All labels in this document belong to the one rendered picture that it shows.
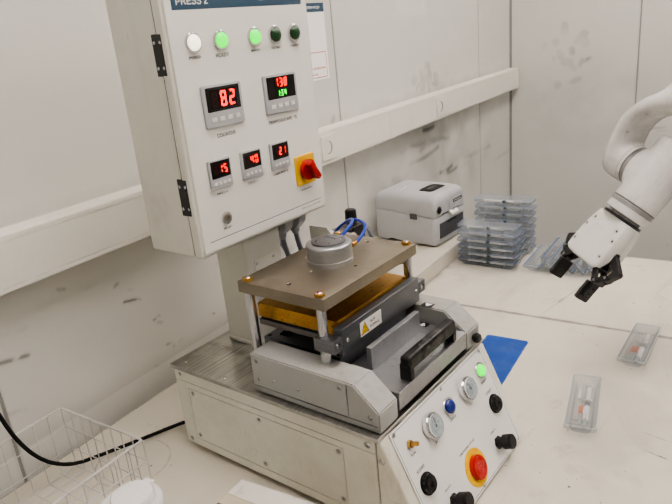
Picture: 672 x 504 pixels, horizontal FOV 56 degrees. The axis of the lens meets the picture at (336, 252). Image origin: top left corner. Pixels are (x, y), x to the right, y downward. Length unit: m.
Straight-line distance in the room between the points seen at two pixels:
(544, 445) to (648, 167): 0.53
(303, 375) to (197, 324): 0.63
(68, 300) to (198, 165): 0.45
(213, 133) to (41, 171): 0.38
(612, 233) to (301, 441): 0.67
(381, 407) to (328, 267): 0.25
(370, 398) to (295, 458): 0.21
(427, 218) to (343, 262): 1.00
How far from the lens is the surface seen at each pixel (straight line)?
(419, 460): 1.00
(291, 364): 1.00
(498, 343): 1.55
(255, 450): 1.16
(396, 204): 2.07
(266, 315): 1.08
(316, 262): 1.05
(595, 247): 1.27
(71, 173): 1.31
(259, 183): 1.11
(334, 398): 0.96
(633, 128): 1.31
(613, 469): 1.21
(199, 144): 1.02
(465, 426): 1.10
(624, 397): 1.40
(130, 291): 1.42
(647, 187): 1.26
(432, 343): 1.02
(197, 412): 1.23
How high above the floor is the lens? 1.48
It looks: 19 degrees down
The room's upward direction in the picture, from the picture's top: 6 degrees counter-clockwise
